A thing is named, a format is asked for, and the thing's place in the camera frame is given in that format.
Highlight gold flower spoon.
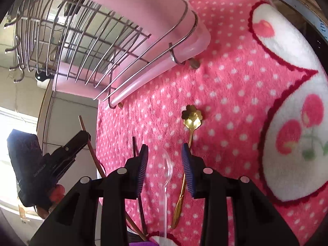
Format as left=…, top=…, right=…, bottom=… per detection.
left=171, top=105, right=203, bottom=229

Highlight left hand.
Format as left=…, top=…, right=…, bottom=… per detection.
left=36, top=184, right=65, bottom=219

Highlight pink plastic utensil cup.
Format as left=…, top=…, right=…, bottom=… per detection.
left=92, top=0, right=204, bottom=62

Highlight clear plastic spoon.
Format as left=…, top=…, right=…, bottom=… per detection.
left=156, top=148, right=173, bottom=245

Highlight pink polka dot cloth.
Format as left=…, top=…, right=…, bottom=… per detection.
left=96, top=0, right=327, bottom=245

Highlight metal wire dish rack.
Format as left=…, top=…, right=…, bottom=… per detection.
left=3, top=0, right=202, bottom=109

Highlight pink plastic drip tray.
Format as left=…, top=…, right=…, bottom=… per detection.
left=52, top=0, right=210, bottom=107

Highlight lower kitchen cabinets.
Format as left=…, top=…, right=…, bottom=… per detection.
left=37, top=82, right=98, bottom=190

